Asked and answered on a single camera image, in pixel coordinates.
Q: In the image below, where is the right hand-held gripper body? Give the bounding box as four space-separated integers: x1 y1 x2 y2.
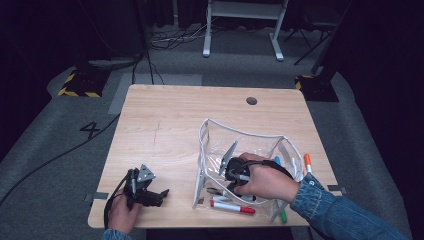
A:
218 140 252 198

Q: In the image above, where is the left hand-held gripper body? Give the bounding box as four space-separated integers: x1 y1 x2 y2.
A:
123 163 161 209

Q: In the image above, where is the black marker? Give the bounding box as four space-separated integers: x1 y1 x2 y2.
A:
210 194 258 203

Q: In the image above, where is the red marker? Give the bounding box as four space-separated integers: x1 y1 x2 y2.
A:
209 199 257 215

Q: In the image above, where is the clear plastic zipper bag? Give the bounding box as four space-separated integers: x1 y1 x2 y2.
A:
192 118 305 224

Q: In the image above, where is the orange marker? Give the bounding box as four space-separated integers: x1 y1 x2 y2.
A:
304 153 314 174

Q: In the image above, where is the person's right hand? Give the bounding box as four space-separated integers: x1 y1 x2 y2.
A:
234 152 302 205

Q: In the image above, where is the person's left hand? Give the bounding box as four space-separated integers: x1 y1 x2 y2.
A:
107 194 144 235

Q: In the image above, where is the grey tape strip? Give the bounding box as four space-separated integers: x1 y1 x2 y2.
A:
328 184 348 195
84 191 110 202

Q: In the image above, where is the black striped stand base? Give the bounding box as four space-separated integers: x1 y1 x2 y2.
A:
57 68 111 99
294 74 340 103

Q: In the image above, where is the grey stand base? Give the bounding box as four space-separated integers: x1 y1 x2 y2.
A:
88 58 141 71

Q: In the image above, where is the black folding stand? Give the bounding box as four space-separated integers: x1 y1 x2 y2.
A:
284 19 338 66

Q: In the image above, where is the right hand-held gripper cable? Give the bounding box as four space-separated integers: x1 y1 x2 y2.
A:
244 159 296 181

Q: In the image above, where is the long black floor cable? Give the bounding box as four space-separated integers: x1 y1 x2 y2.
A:
0 113 121 206

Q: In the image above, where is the thin black cable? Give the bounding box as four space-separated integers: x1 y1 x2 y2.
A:
131 56 141 85
146 54 165 86

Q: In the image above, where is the bundle of floor cables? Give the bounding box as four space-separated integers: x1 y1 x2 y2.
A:
149 16 218 51

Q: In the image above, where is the white metal desk frame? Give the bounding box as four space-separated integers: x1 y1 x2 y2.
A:
202 0 289 62

